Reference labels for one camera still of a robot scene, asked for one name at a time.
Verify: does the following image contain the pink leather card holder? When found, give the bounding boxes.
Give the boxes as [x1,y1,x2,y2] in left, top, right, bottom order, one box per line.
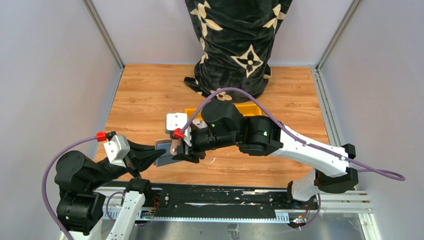
[154,138,181,167]

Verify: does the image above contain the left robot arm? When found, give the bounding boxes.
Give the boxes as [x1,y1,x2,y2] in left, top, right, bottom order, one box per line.
[53,142,166,240]

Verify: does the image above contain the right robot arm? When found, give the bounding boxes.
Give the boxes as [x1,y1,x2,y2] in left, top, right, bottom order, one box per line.
[165,100,359,202]

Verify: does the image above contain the yellow plastic end bin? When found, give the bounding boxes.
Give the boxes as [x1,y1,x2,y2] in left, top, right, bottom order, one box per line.
[234,103,263,117]

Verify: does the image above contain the black floral blanket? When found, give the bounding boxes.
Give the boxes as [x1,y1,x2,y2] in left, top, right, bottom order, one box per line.
[184,0,292,103]

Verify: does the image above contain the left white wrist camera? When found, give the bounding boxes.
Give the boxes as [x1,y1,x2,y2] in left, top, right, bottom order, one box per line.
[103,135,131,167]

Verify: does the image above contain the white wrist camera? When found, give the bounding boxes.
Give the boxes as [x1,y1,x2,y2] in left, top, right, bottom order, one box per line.
[165,112,192,146]
[103,135,131,167]

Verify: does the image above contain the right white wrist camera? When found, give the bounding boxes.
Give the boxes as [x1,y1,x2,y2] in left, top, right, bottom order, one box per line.
[165,112,192,146]

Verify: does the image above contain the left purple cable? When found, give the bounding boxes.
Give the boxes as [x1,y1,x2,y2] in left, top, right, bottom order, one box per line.
[41,131,109,240]

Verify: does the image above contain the purple cable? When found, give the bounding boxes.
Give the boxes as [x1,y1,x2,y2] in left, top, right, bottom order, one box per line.
[41,131,109,240]
[172,87,406,182]

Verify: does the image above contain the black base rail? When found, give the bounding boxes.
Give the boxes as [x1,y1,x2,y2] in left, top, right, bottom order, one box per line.
[96,181,319,223]

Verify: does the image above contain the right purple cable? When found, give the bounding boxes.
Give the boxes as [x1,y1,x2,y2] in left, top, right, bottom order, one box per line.
[172,87,406,182]

